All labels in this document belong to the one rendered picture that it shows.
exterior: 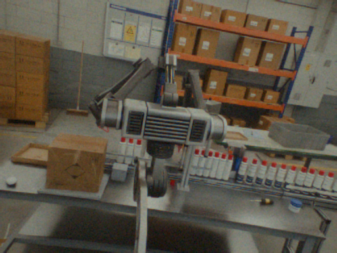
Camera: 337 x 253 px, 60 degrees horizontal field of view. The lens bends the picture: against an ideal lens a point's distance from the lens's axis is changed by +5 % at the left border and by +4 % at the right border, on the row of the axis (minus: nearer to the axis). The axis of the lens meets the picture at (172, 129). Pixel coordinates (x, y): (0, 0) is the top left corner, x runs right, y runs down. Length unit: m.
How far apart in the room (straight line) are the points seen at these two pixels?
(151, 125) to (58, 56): 5.25
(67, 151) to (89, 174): 0.19
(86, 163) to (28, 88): 3.43
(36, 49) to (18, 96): 0.80
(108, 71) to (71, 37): 0.92
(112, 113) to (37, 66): 3.80
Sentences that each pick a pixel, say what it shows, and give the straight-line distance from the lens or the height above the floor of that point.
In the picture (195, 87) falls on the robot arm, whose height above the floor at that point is 1.58.
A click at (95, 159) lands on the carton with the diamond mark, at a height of 1.08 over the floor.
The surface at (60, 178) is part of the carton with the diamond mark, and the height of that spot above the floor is 0.93.
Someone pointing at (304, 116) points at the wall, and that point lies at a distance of 7.96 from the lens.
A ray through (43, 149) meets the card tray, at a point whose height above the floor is 0.83.
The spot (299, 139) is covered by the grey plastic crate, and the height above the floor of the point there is 0.93.
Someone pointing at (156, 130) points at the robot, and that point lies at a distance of 1.26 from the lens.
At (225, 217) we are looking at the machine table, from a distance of 1.90.
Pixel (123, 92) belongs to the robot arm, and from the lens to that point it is 1.51.
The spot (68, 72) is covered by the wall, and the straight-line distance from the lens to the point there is 6.40.
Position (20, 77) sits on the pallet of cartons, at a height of 0.81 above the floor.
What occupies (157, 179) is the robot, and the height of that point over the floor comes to 1.18.
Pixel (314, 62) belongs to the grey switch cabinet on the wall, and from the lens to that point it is 7.26.
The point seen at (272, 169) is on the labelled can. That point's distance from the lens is 2.30.
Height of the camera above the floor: 1.82
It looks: 17 degrees down
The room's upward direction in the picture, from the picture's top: 11 degrees clockwise
